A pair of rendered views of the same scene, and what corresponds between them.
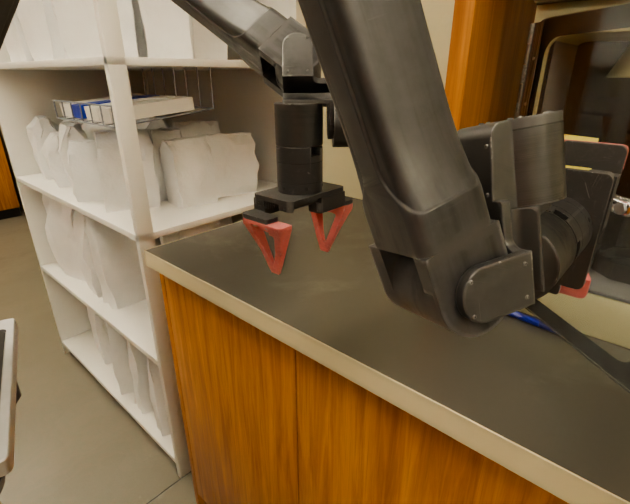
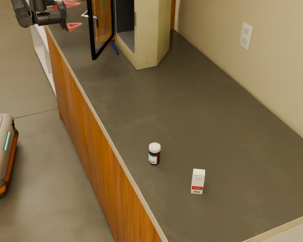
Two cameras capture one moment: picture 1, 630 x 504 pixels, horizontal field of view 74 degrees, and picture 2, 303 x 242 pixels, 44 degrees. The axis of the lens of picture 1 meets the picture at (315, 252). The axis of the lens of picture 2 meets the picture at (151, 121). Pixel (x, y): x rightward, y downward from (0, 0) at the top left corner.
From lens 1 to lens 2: 170 cm
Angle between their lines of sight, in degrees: 25
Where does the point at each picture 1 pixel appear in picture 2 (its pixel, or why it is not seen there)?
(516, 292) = (29, 22)
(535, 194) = (35, 9)
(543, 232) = (37, 15)
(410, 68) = not seen: outside the picture
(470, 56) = not seen: outside the picture
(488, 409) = (73, 61)
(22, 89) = not seen: outside the picture
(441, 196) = (17, 7)
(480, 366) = (85, 54)
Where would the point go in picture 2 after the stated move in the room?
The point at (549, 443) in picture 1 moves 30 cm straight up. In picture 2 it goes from (76, 67) to (69, 9)
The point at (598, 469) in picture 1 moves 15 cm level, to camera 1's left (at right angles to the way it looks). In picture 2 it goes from (78, 72) to (52, 65)
